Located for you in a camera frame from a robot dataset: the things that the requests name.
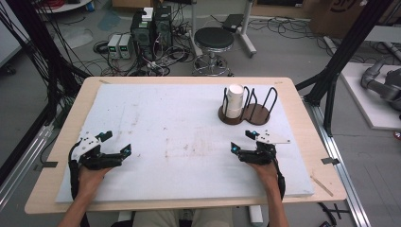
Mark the person's right hand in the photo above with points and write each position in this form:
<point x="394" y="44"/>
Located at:
<point x="268" y="175"/>

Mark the thin wooden stick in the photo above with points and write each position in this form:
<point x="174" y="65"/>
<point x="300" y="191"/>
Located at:
<point x="321" y="186"/>

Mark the small white box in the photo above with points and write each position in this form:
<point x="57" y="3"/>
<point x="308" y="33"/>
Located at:
<point x="147" y="14"/>

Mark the brown cardboard box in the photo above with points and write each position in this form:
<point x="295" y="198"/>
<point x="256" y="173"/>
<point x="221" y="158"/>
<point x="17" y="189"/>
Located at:
<point x="340" y="15"/>

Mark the black round stool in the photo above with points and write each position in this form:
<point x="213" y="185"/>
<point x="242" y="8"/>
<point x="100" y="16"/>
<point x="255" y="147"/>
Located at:
<point x="214" y="38"/>

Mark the aluminium rail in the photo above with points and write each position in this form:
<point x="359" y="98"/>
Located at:
<point x="22" y="167"/>
<point x="340" y="170"/>

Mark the white platform board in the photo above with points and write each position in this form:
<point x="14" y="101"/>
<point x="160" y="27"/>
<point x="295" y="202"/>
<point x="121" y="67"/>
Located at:
<point x="365" y="104"/>

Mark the white table foot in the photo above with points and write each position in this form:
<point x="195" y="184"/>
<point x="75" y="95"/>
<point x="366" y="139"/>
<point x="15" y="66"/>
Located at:
<point x="256" y="216"/>

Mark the blue tape roll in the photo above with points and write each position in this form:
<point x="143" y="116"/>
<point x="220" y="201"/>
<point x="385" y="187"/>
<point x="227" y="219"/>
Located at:
<point x="90" y="6"/>

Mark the person's left leg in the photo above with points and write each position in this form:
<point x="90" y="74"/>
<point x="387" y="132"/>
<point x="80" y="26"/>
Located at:
<point x="154" y="219"/>

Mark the person's left hand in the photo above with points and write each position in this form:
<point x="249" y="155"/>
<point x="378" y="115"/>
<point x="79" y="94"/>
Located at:
<point x="91" y="181"/>

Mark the flat black device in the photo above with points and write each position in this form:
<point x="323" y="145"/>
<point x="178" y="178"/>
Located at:
<point x="233" y="22"/>

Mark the person's leg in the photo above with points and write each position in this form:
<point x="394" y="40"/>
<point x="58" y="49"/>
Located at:
<point x="154" y="219"/>
<point x="214" y="218"/>

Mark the black computer tower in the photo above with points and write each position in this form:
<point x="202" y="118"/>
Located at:
<point x="163" y="26"/>
<point x="142" y="36"/>

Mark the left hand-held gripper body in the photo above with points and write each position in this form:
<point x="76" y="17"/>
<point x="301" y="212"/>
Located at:
<point x="90" y="143"/>

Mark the black tape piece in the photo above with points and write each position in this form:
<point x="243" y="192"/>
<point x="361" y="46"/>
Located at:
<point x="46" y="164"/>
<point x="330" y="160"/>

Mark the grey bench power supply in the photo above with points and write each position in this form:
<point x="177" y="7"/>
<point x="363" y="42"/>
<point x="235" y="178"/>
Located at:
<point x="114" y="45"/>
<point x="125" y="46"/>

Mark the white cloth table mat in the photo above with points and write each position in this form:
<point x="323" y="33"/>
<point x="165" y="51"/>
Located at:
<point x="173" y="126"/>

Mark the white round table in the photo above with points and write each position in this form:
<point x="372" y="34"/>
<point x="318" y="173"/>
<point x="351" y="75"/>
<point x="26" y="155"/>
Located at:
<point x="66" y="6"/>

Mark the person's right leg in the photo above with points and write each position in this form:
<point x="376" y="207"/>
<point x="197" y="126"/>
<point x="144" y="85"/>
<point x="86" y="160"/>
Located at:
<point x="214" y="218"/>

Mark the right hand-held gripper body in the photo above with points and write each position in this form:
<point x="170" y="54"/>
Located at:
<point x="263" y="153"/>

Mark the stack of white paper cups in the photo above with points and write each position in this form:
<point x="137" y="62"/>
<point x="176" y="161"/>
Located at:
<point x="235" y="101"/>

